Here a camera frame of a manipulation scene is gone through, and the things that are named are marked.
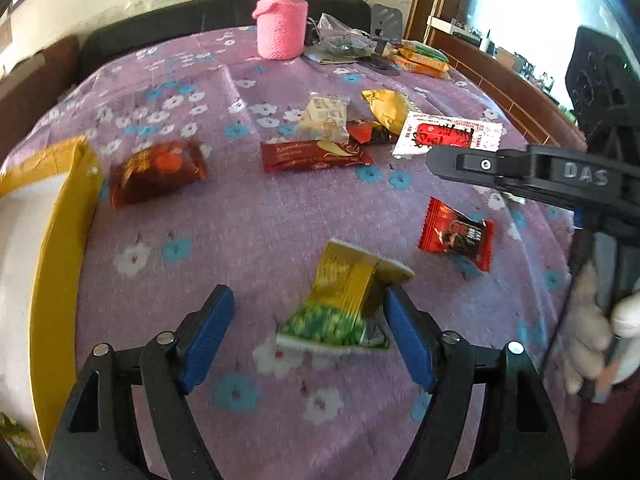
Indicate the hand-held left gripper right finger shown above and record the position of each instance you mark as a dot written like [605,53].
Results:
[407,340]

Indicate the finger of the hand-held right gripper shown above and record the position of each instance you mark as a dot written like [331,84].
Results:
[480,165]

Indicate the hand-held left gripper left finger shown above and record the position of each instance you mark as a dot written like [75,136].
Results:
[207,340]

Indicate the white red label packet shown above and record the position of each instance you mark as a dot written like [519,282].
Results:
[450,135]

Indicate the red black candy packet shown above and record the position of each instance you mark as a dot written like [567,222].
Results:
[455,232]
[370,132]

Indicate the gold green snack packet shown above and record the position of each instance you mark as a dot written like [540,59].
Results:
[335,300]
[17,440]

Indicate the yellow gold snack packet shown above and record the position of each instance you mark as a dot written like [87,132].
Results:
[387,107]

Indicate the pale cracker packet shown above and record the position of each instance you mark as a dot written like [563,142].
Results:
[325,115]

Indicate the red-brown snack packet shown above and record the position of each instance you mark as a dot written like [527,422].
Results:
[155,170]

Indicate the yellow-rimmed white box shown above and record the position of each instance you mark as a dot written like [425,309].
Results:
[60,240]

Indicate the person's right hand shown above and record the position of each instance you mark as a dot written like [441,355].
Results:
[582,310]

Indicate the wooden sideboard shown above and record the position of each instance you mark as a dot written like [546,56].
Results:
[500,80]

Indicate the orange green snack packet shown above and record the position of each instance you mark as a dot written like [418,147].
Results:
[422,50]

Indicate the black phone stand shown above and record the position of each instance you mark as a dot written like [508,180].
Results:
[387,22]

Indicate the dark red chocolate bar packet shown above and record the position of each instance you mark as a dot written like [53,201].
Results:
[300,156]

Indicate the clear plastic bag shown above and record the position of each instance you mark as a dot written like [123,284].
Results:
[335,25]

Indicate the pink knit-sleeved bottle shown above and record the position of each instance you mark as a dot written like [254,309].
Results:
[280,30]

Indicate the black sofa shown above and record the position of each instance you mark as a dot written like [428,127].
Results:
[150,35]

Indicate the brown armchair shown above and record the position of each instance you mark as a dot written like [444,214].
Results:
[30,85]

